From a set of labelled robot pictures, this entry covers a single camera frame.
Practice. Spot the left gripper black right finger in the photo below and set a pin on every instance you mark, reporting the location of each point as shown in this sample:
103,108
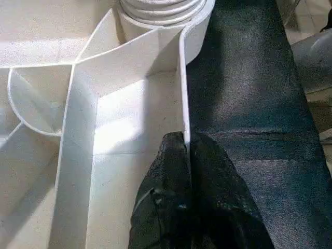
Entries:
223,207

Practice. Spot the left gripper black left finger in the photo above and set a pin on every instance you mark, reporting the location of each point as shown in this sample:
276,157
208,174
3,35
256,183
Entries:
163,202

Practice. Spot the white plastic table top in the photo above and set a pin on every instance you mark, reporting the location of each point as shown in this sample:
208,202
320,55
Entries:
77,116

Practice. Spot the white plastic table leg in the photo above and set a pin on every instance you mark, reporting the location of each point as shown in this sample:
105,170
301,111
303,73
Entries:
160,13

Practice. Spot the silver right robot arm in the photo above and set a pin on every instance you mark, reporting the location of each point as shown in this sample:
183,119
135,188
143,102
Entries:
316,59

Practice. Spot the black work mat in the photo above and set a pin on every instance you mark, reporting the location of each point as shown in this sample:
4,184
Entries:
259,129

